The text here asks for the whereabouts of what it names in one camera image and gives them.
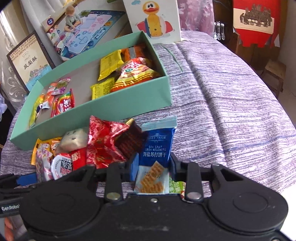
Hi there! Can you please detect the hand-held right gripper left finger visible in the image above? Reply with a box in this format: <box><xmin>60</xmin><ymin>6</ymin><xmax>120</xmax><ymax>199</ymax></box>
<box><xmin>69</xmin><ymin>153</ymin><xmax>139</xmax><ymax>202</ymax></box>

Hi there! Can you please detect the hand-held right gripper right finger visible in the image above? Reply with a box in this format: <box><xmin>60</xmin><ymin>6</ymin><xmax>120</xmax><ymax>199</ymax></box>
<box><xmin>171</xmin><ymin>154</ymin><xmax>252</xmax><ymax>202</ymax></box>

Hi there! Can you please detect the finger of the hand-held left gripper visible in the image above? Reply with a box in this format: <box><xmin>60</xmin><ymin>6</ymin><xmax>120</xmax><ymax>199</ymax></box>
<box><xmin>0</xmin><ymin>174</ymin><xmax>37</xmax><ymax>186</ymax></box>
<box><xmin>0</xmin><ymin>185</ymin><xmax>35</xmax><ymax>197</ymax></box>

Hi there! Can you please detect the red green candy packet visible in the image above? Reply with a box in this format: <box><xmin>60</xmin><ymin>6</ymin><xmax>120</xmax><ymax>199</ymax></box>
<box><xmin>169</xmin><ymin>176</ymin><xmax>186</xmax><ymax>200</ymax></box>

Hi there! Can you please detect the pink white patterned packet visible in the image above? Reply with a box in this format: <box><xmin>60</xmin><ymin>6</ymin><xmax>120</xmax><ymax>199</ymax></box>
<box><xmin>35</xmin><ymin>142</ymin><xmax>54</xmax><ymax>182</ymax></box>

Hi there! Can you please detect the blue white biscuit packet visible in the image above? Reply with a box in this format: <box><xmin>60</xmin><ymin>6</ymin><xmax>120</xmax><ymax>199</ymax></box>
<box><xmin>134</xmin><ymin>116</ymin><xmax>178</xmax><ymax>194</ymax></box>

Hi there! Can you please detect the dark brown chocolate packet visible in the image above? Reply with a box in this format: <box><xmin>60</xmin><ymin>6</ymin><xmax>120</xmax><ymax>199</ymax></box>
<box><xmin>114</xmin><ymin>118</ymin><xmax>148</xmax><ymax>160</ymax></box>

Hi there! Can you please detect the yellow orange packet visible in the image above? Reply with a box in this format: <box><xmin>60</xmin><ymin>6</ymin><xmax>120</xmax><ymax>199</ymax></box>
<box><xmin>31</xmin><ymin>138</ymin><xmax>47</xmax><ymax>166</ymax></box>

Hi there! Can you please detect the white jelly cup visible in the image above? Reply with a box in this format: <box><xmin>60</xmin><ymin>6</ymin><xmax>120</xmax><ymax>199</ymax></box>
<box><xmin>50</xmin><ymin>153</ymin><xmax>73</xmax><ymax>181</ymax></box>

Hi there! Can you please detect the red foil packet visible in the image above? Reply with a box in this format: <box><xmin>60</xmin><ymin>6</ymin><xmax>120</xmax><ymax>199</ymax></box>
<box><xmin>87</xmin><ymin>115</ymin><xmax>130</xmax><ymax>169</ymax></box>

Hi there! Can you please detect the orange white striped packet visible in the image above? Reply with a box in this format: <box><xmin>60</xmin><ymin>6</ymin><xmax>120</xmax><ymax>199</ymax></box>
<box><xmin>50</xmin><ymin>137</ymin><xmax>62</xmax><ymax>151</ymax></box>

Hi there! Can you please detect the small red packet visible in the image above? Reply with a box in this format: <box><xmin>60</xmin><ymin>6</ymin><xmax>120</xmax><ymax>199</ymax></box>
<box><xmin>69</xmin><ymin>148</ymin><xmax>87</xmax><ymax>166</ymax></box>

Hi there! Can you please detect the white translucent packet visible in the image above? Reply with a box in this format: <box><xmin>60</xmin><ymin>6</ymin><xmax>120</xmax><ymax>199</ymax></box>
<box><xmin>57</xmin><ymin>128</ymin><xmax>89</xmax><ymax>154</ymax></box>

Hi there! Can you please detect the green cardboard box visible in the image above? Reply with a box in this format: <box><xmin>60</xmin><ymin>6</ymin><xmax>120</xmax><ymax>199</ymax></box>
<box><xmin>10</xmin><ymin>31</ymin><xmax>173</xmax><ymax>151</ymax></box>

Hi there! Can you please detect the yellow green packet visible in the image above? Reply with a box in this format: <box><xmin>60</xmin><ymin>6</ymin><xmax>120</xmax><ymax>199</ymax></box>
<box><xmin>29</xmin><ymin>94</ymin><xmax>45</xmax><ymax>128</ymax></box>

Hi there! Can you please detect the small yellow biscuit packet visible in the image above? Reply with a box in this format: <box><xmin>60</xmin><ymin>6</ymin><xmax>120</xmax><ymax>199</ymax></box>
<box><xmin>90</xmin><ymin>77</ymin><xmax>116</xmax><ymax>100</ymax></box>

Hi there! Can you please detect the rainbow candy packet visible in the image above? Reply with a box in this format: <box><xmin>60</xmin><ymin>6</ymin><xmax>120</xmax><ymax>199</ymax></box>
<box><xmin>51</xmin><ymin>89</ymin><xmax>75</xmax><ymax>117</ymax></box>

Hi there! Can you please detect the orange packet green label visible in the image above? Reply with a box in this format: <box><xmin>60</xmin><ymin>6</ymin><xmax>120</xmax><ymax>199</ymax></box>
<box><xmin>44</xmin><ymin>82</ymin><xmax>58</xmax><ymax>109</ymax></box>

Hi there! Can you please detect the orange noodle snack bag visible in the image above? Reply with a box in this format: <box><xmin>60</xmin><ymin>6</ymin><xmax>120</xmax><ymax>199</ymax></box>
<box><xmin>110</xmin><ymin>57</ymin><xmax>161</xmax><ymax>93</ymax></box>

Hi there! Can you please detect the pink green candy packet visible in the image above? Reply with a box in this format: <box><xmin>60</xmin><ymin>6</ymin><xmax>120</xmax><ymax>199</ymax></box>
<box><xmin>51</xmin><ymin>77</ymin><xmax>71</xmax><ymax>95</ymax></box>

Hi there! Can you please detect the large yellow wafer packet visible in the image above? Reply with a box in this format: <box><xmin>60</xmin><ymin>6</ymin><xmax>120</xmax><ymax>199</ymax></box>
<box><xmin>97</xmin><ymin>50</ymin><xmax>124</xmax><ymax>81</ymax></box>

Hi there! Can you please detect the orange red snack packet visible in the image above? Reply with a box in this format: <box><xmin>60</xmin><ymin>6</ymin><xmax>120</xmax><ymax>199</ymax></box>
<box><xmin>121</xmin><ymin>44</ymin><xmax>148</xmax><ymax>62</ymax></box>

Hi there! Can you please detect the person's left hand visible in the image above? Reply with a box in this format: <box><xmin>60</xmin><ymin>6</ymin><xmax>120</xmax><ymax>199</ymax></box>
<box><xmin>4</xmin><ymin>218</ymin><xmax>27</xmax><ymax>241</ymax></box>

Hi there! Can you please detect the purple striped tablecloth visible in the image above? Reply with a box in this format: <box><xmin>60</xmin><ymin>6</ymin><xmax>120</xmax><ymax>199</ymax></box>
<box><xmin>0</xmin><ymin>30</ymin><xmax>296</xmax><ymax>200</ymax></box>

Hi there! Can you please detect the white lace curtain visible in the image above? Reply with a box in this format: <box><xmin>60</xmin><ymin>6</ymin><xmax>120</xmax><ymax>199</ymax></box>
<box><xmin>0</xmin><ymin>7</ymin><xmax>30</xmax><ymax>109</ymax></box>

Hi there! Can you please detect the brown framed pastry box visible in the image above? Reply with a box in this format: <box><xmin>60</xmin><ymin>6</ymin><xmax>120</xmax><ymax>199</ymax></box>
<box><xmin>6</xmin><ymin>30</ymin><xmax>56</xmax><ymax>93</ymax></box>

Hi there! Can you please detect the wooden stool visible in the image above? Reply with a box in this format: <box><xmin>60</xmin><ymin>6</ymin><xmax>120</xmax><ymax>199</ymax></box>
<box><xmin>260</xmin><ymin>59</ymin><xmax>287</xmax><ymax>98</ymax></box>

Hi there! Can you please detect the drawing mat toy box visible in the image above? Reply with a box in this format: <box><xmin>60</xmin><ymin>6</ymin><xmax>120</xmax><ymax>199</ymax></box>
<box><xmin>41</xmin><ymin>0</ymin><xmax>133</xmax><ymax>62</ymax></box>

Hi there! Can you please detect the white duck toy box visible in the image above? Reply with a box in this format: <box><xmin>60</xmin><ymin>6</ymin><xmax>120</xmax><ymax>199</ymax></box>
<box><xmin>122</xmin><ymin>0</ymin><xmax>182</xmax><ymax>44</ymax></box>

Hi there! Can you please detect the purple floral cloth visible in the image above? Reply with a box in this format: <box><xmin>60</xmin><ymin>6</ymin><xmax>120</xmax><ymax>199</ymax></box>
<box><xmin>178</xmin><ymin>0</ymin><xmax>214</xmax><ymax>35</ymax></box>

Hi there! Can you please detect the red gift box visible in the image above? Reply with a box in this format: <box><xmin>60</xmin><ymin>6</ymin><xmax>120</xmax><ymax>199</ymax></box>
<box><xmin>232</xmin><ymin>0</ymin><xmax>281</xmax><ymax>48</ymax></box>

